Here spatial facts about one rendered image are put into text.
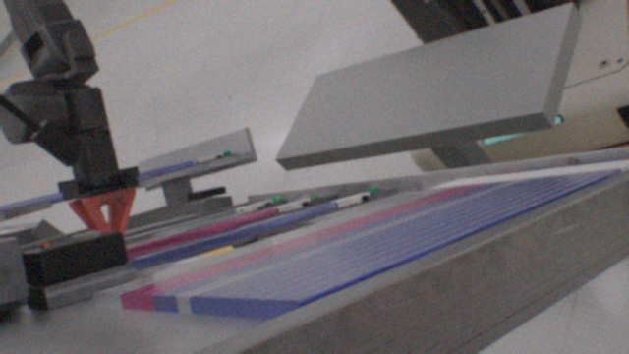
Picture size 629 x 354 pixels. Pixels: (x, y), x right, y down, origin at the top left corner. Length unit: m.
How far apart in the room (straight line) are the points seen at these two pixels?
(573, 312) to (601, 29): 0.62
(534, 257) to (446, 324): 0.11
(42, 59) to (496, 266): 0.67
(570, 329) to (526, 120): 0.62
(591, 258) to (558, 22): 0.73
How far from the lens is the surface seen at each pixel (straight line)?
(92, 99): 0.94
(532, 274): 0.50
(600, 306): 1.63
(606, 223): 0.60
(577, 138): 1.68
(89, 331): 0.48
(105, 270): 0.62
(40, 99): 0.90
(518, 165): 0.87
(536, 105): 1.14
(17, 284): 0.61
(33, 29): 0.97
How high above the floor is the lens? 1.30
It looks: 32 degrees down
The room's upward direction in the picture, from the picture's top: 46 degrees counter-clockwise
